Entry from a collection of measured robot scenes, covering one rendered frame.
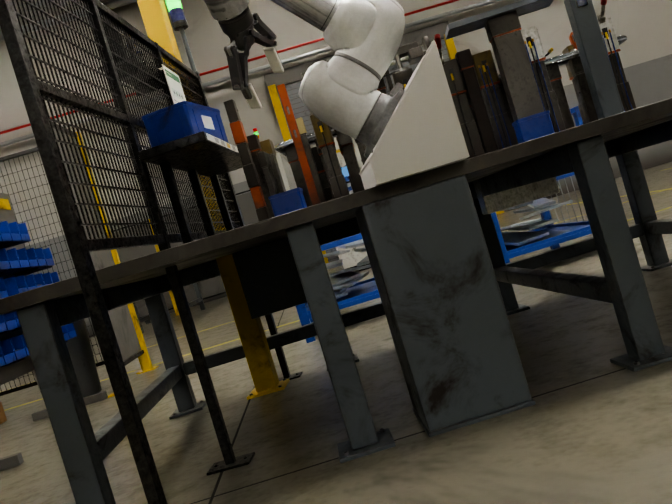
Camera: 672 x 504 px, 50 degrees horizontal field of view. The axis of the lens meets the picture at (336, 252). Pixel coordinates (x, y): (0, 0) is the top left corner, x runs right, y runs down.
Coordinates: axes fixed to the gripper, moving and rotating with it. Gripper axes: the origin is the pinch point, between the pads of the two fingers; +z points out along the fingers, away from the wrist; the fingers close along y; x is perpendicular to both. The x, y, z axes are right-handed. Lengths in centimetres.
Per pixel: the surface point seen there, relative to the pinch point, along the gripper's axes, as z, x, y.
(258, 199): 77, -54, -35
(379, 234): 48, 17, 3
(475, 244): 59, 40, -4
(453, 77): 61, 13, -82
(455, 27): 42, 17, -83
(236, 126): 56, -62, -52
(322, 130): 64, -32, -59
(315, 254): 50, -1, 11
